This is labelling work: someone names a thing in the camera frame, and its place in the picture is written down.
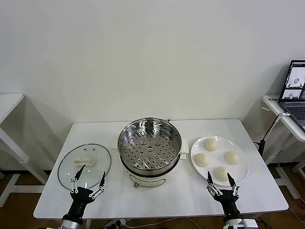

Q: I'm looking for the black cylinder on cable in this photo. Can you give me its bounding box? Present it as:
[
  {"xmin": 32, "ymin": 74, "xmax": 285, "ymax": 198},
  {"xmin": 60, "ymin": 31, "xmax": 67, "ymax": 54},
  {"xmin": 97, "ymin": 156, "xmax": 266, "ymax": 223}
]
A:
[{"xmin": 254, "ymin": 139, "xmax": 265, "ymax": 156}]

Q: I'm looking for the open grey laptop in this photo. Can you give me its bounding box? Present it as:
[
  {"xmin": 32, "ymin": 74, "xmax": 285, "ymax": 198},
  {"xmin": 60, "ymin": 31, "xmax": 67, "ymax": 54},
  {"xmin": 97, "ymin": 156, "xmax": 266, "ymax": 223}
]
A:
[{"xmin": 278, "ymin": 59, "xmax": 305, "ymax": 132}]

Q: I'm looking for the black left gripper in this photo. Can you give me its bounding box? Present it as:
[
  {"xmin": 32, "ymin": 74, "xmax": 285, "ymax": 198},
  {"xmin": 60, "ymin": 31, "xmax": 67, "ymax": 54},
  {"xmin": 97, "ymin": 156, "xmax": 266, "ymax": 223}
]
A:
[{"xmin": 62, "ymin": 164, "xmax": 106, "ymax": 221}]

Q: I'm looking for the stainless steel steamer basket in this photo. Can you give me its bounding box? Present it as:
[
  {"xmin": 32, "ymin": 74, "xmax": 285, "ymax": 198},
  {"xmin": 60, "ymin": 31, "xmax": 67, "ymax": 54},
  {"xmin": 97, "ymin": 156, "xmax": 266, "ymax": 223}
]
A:
[{"xmin": 118, "ymin": 117, "xmax": 182, "ymax": 171}]

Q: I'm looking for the white steamed baozi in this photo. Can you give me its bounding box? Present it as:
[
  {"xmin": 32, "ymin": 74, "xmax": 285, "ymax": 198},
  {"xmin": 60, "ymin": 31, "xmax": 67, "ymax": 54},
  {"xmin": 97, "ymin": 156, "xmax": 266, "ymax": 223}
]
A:
[
  {"xmin": 213, "ymin": 166, "xmax": 230, "ymax": 182},
  {"xmin": 203, "ymin": 137, "xmax": 219, "ymax": 152},
  {"xmin": 224, "ymin": 151, "xmax": 240, "ymax": 165},
  {"xmin": 194, "ymin": 152, "xmax": 210, "ymax": 167}
]

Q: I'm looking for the round glass pot lid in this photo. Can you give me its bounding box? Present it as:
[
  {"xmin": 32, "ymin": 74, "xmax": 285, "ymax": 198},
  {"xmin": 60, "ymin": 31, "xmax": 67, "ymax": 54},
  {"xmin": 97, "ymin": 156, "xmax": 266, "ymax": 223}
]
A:
[{"xmin": 58, "ymin": 143, "xmax": 112, "ymax": 191}]

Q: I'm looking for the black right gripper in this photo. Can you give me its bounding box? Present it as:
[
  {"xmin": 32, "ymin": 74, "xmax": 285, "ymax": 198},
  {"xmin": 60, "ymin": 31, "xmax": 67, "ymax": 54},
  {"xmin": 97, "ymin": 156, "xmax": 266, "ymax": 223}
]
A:
[{"xmin": 206, "ymin": 170, "xmax": 240, "ymax": 217}]

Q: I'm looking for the round white plate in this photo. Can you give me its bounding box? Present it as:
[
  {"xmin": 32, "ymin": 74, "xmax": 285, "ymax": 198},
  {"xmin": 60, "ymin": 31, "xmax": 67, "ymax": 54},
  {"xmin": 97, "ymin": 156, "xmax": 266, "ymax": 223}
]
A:
[{"xmin": 190, "ymin": 135, "xmax": 250, "ymax": 187}]

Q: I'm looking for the white desk under laptop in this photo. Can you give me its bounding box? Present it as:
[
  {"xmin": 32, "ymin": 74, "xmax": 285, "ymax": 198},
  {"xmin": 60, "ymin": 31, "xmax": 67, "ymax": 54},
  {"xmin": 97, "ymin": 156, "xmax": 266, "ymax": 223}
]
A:
[{"xmin": 262, "ymin": 94, "xmax": 305, "ymax": 200}]

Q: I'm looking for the white floor power strip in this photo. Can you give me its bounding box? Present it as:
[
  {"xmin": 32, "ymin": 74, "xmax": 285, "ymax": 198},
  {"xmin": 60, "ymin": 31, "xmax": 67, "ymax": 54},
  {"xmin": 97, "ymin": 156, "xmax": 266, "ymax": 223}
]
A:
[{"xmin": 104, "ymin": 219, "xmax": 127, "ymax": 229}]

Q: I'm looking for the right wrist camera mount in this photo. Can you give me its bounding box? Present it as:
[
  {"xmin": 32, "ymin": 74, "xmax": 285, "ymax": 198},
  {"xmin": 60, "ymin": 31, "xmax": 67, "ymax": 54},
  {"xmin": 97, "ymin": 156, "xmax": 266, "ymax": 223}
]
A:
[{"xmin": 239, "ymin": 219, "xmax": 259, "ymax": 229}]

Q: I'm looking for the empty white side desk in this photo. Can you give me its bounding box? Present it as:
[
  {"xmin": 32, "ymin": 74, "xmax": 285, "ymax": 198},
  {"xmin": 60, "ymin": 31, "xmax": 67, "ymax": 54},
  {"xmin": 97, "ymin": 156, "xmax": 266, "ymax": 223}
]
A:
[{"xmin": 0, "ymin": 93, "xmax": 52, "ymax": 207}]

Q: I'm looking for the white laptop cable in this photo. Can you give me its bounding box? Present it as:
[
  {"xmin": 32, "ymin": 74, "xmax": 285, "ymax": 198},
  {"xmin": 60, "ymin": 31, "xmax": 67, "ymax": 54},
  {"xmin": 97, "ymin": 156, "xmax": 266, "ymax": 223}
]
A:
[{"xmin": 262, "ymin": 111, "xmax": 291, "ymax": 143}]

